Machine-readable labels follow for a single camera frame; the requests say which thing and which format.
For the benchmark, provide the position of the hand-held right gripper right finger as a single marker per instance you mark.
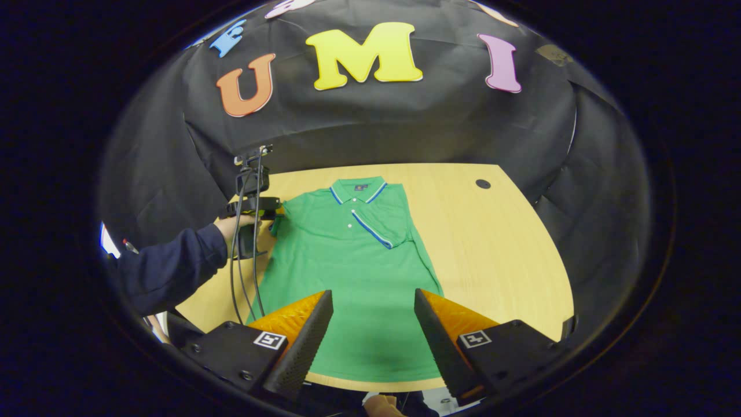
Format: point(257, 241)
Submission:
point(443, 347)

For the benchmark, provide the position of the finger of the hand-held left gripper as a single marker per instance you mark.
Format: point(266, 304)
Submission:
point(272, 214)

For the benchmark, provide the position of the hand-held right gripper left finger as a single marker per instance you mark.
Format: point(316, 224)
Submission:
point(304, 347)

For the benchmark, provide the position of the green T-shirt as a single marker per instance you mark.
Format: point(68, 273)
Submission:
point(347, 272)

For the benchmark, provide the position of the black backdrop cloth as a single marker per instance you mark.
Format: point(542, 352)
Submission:
point(376, 127)

